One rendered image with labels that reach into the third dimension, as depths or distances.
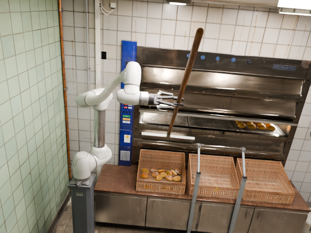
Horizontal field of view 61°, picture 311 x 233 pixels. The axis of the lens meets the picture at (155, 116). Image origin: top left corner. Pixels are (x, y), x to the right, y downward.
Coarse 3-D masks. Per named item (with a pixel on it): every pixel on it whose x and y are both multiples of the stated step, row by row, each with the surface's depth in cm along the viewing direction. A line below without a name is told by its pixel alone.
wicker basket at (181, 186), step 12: (144, 156) 332; (156, 156) 332; (168, 156) 332; (156, 168) 335; (168, 168) 334; (180, 168) 334; (144, 180) 294; (180, 180) 322; (168, 192) 299; (180, 192) 299
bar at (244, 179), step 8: (184, 144) 288; (192, 144) 288; (200, 144) 288; (240, 184) 281; (240, 192) 282; (192, 200) 290; (240, 200) 286; (192, 208) 293; (192, 216) 298; (232, 216) 299; (232, 224) 299; (232, 232) 304
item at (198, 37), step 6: (198, 30) 102; (198, 36) 104; (198, 42) 108; (192, 48) 114; (198, 48) 113; (192, 54) 117; (192, 60) 122; (186, 66) 131; (192, 66) 128; (186, 72) 134; (186, 78) 140; (186, 84) 148; (180, 90) 157; (180, 96) 165; (174, 108) 190; (174, 114) 200; (174, 120) 218; (168, 132) 256
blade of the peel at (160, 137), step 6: (144, 138) 289; (150, 138) 286; (156, 138) 284; (162, 138) 281; (168, 138) 279; (174, 138) 276; (180, 138) 274; (186, 138) 274; (192, 138) 274; (174, 144) 305
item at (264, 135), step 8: (160, 128) 323; (168, 128) 323; (176, 128) 322; (184, 128) 322; (192, 128) 322; (200, 128) 324; (208, 128) 326; (248, 136) 322; (256, 136) 321; (264, 136) 321; (272, 136) 320; (280, 136) 320
